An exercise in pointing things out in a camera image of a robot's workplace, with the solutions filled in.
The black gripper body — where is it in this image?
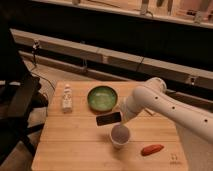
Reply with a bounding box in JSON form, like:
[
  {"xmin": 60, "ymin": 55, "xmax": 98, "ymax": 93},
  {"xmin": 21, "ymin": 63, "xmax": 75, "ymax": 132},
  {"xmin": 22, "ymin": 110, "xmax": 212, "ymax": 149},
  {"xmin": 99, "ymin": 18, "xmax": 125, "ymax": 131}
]
[{"xmin": 96, "ymin": 112, "xmax": 121, "ymax": 126}]

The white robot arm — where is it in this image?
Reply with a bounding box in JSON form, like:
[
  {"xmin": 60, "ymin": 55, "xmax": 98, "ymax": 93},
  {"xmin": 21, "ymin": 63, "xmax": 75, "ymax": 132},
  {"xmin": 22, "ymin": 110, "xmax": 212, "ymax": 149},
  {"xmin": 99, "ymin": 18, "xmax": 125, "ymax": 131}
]
[{"xmin": 96, "ymin": 77, "xmax": 213, "ymax": 143}]

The green ceramic bowl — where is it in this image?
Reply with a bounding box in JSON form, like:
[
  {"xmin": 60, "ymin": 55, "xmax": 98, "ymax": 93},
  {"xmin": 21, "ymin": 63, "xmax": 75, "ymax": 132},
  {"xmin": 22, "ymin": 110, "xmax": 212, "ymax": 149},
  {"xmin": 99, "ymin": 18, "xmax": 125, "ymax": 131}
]
[{"xmin": 87, "ymin": 86, "xmax": 118, "ymax": 112}]

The white eraser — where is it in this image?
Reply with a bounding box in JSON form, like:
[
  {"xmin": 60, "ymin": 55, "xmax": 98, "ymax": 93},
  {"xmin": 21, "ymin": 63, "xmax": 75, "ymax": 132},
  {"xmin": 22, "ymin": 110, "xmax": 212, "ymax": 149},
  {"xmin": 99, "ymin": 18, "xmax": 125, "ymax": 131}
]
[{"xmin": 145, "ymin": 109, "xmax": 154, "ymax": 116}]

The red sausage-shaped toy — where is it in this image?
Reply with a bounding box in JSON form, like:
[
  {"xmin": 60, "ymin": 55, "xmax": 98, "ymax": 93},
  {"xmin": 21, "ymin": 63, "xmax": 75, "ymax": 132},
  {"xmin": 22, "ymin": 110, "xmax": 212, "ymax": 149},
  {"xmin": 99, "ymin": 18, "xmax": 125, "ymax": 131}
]
[{"xmin": 141, "ymin": 144, "xmax": 164, "ymax": 156}]

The white plastic bottle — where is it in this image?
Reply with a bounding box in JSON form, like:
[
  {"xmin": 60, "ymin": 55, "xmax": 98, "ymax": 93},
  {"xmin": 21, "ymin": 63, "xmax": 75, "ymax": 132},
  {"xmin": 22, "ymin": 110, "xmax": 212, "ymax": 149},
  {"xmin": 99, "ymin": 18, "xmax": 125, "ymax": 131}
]
[{"xmin": 62, "ymin": 84, "xmax": 72, "ymax": 113}]

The black chair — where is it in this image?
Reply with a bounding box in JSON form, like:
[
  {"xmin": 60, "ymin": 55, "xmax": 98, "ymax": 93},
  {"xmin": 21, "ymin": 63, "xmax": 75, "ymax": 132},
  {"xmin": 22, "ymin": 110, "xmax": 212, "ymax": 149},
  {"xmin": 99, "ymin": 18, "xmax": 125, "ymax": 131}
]
[{"xmin": 0, "ymin": 75, "xmax": 48, "ymax": 160}]

